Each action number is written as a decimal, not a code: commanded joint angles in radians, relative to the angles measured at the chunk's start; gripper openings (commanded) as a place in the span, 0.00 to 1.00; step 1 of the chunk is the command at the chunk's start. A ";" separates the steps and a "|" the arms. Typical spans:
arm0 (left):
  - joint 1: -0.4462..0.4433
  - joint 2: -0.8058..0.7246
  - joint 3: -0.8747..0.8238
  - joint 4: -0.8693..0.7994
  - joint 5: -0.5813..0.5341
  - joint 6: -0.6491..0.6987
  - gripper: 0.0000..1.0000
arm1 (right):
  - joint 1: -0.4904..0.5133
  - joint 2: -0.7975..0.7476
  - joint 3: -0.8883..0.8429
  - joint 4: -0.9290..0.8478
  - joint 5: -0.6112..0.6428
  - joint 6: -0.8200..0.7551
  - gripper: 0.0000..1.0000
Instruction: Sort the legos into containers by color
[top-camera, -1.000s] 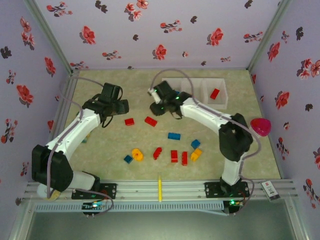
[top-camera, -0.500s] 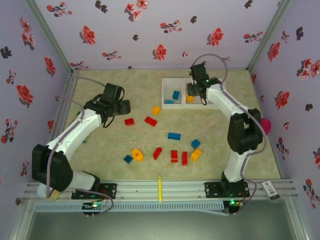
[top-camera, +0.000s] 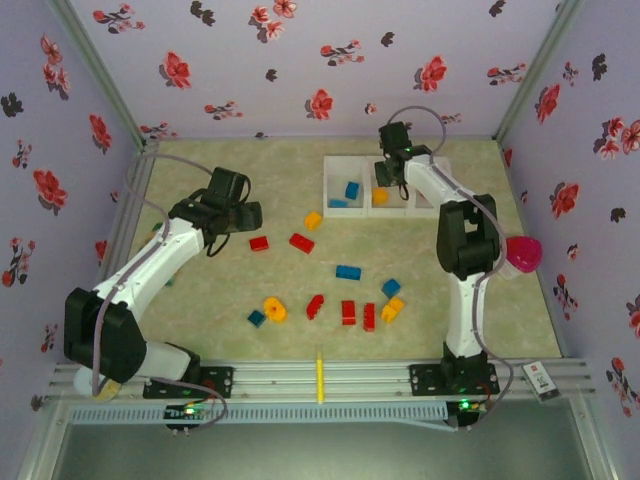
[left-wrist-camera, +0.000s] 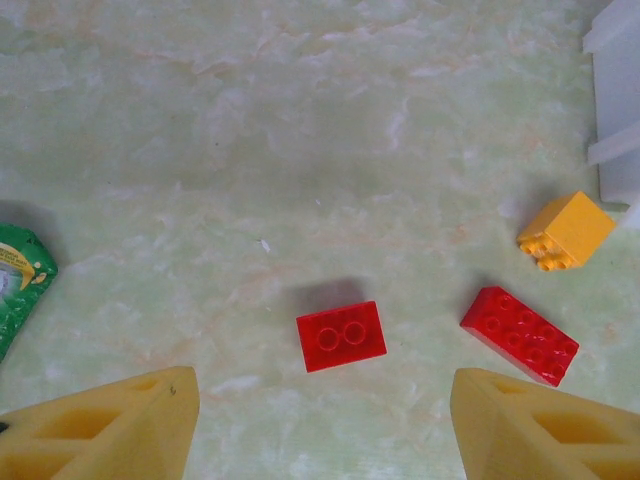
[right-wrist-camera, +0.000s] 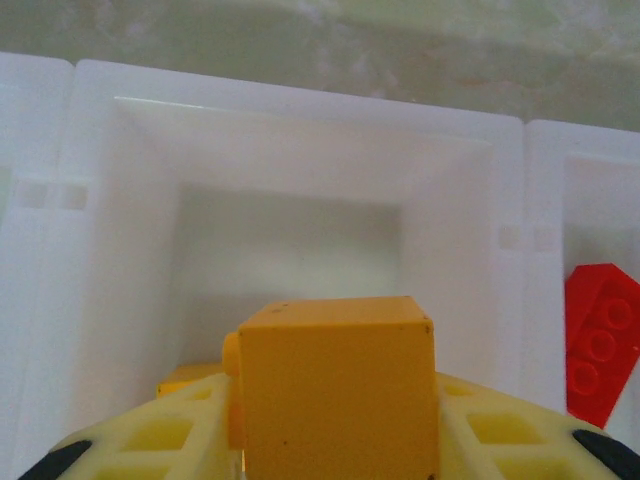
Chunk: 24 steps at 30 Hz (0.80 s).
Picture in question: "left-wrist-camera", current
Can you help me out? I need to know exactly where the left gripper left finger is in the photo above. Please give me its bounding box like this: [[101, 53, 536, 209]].
[[0, 365, 201, 480]]

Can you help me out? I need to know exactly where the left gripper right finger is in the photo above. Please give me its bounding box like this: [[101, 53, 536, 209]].
[[449, 368, 640, 480]]

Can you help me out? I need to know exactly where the green snack packet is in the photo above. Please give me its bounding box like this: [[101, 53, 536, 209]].
[[0, 222, 60, 364]]

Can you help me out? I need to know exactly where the long red lego brick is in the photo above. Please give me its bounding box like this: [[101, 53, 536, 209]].
[[459, 285, 581, 389]]

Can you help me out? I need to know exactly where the white three-compartment container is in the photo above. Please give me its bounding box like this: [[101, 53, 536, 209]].
[[582, 0, 640, 229]]

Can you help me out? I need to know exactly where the yellow lego brick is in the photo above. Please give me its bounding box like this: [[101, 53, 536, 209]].
[[517, 190, 617, 273]]

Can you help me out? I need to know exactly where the small red lego brick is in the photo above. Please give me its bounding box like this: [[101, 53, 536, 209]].
[[295, 300, 389, 374]]

